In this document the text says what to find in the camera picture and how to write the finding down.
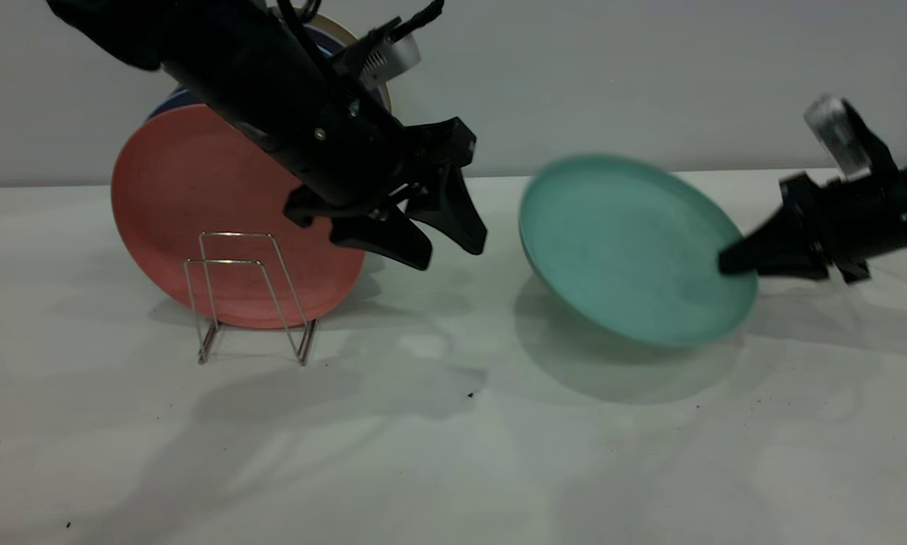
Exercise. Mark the tan plate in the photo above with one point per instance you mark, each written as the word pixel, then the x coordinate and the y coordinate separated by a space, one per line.
pixel 344 25

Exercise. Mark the black right camera bracket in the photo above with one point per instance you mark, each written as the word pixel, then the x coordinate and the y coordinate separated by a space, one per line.
pixel 877 151

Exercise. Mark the salmon red plate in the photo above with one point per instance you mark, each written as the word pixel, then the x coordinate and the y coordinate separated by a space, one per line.
pixel 181 197

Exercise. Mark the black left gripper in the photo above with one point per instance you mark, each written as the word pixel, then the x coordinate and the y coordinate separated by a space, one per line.
pixel 378 163

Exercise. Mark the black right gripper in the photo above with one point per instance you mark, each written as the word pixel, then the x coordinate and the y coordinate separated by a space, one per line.
pixel 839 227

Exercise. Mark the green plate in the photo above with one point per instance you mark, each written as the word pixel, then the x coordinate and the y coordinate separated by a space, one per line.
pixel 628 250

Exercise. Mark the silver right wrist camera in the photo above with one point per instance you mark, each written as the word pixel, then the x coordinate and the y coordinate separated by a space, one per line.
pixel 832 136

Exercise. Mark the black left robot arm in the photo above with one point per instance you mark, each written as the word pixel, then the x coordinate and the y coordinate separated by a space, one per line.
pixel 234 60

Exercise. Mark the dark navy plate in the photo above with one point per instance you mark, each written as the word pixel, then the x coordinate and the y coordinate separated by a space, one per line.
pixel 331 36

